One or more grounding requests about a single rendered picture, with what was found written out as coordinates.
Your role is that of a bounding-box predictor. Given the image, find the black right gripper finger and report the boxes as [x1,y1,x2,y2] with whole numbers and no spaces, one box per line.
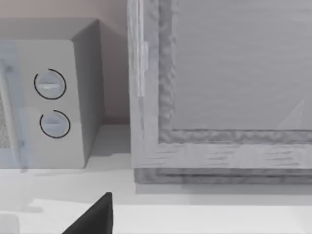
[61,192,114,234]

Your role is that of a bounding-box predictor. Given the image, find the small microwave knob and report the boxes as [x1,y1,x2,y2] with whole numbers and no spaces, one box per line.
[39,110,71,139]

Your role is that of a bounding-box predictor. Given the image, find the pale microwave oven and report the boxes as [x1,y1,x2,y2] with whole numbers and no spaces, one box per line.
[0,17,105,169]

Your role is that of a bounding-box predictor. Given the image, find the large microwave knob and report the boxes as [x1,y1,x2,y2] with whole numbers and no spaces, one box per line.
[33,68,67,100]

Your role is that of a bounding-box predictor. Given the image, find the grey wooden cabinet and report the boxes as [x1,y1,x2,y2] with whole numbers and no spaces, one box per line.
[126,0,312,195]

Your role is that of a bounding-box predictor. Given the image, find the grey cabinet door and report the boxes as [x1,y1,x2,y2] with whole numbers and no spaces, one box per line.
[157,0,312,144]

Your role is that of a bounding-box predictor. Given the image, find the microwave door handle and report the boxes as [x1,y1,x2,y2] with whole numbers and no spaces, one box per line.
[0,59,20,169]

